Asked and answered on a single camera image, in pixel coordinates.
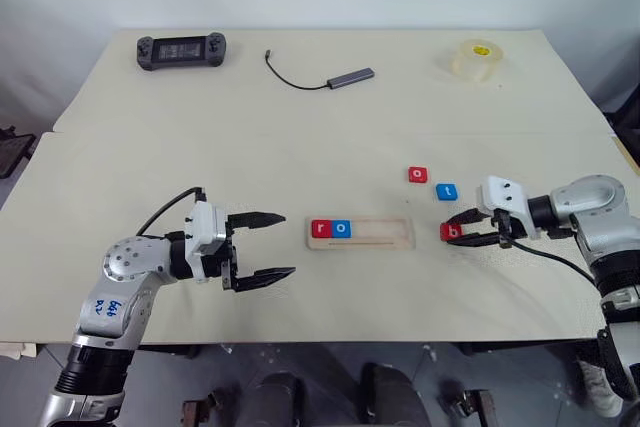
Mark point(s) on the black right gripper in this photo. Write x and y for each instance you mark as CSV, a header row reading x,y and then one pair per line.
x,y
502,229

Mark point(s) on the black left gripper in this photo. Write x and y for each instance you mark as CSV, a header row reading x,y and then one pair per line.
x,y
227,262

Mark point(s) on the red letter b block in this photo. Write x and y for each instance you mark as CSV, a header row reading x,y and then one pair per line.
x,y
451,233

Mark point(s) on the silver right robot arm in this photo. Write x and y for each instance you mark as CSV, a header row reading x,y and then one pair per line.
x,y
595,217

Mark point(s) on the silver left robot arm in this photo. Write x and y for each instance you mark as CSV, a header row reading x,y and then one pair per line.
x,y
117,297

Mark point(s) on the blue letter t block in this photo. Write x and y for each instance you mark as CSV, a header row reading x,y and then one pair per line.
x,y
446,192

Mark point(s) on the red letter r block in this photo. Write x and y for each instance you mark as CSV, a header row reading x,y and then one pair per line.
x,y
321,229

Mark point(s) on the red letter o block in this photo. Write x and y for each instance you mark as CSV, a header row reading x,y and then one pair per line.
x,y
418,174

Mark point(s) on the blue letter o block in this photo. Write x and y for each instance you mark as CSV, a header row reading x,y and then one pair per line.
x,y
341,229

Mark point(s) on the wooden letter tray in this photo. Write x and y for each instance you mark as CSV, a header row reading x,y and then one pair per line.
x,y
380,234

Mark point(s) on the clear tape roll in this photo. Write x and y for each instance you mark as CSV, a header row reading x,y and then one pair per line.
x,y
477,62

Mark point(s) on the black handheld game console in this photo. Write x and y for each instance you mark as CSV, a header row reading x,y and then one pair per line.
x,y
180,51

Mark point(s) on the black stand beside table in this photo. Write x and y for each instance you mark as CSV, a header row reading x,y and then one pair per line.
x,y
15,149

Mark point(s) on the light wooden board pieces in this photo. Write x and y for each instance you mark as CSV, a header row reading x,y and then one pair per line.
x,y
15,349

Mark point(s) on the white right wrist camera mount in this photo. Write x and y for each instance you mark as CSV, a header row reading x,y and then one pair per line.
x,y
507,199

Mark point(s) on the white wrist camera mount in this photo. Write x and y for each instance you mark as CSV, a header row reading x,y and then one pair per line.
x,y
507,199
206,229

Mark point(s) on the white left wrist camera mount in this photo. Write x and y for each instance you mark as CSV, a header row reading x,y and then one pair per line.
x,y
206,229

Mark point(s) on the rusty metal foot bracket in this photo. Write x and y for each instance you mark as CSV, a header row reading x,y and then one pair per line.
x,y
470,407
200,409

